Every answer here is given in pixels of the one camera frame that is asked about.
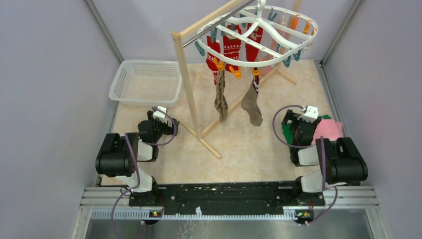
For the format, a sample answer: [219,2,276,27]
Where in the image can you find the red patterned sock right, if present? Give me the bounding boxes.
[245,22,264,63]

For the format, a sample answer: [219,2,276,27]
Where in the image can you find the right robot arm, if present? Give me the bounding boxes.
[281,107,368,205]

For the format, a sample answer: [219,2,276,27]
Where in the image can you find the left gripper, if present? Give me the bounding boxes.
[147,111,179,144]

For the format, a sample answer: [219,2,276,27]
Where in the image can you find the red patterned sock middle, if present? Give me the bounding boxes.
[223,33,242,79]

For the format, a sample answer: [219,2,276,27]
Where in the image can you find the white plastic basket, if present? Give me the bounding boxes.
[108,60,183,108]

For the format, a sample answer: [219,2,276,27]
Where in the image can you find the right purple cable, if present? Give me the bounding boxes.
[272,105,339,226]

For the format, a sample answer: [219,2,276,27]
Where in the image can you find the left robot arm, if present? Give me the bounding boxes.
[95,107,180,206]

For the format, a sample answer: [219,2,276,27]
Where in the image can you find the red patterned sock left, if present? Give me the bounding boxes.
[206,36,220,86]

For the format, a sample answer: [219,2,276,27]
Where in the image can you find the red patterned sock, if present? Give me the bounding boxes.
[223,33,242,79]
[245,22,264,63]
[206,36,220,86]

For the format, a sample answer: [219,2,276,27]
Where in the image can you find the purple cable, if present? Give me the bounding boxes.
[272,105,339,226]
[110,106,179,239]

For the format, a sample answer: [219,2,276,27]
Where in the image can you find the pink folded cloth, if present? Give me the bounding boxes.
[311,119,344,145]

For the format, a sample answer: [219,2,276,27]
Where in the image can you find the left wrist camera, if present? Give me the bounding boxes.
[152,106,167,122]

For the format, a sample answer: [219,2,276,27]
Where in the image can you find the green folded cloth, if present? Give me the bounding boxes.
[281,114,332,151]

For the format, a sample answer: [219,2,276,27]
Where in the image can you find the wooden drying rack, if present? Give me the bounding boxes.
[172,0,301,146]

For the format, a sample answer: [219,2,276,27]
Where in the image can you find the brown argyle sock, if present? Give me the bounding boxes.
[214,69,228,122]

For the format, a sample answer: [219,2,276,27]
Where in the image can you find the plain brown sock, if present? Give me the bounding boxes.
[241,76,263,126]

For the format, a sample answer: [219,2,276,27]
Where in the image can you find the white round clip hanger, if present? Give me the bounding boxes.
[189,0,319,68]

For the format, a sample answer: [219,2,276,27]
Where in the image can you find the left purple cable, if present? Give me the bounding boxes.
[110,106,179,239]

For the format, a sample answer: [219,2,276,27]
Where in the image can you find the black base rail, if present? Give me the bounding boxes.
[129,181,325,216]

